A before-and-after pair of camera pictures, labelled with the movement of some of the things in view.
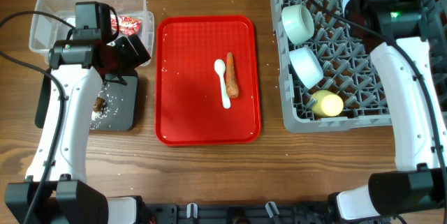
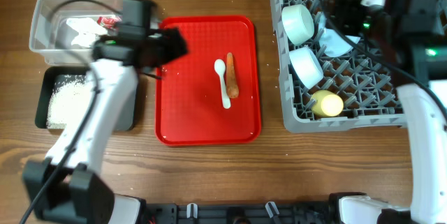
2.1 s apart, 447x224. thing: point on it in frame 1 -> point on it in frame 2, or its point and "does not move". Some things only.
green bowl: [297, 24] does not move
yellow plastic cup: [327, 103] does not move
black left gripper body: [126, 57] -> [164, 47]
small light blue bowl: [306, 66] does not move
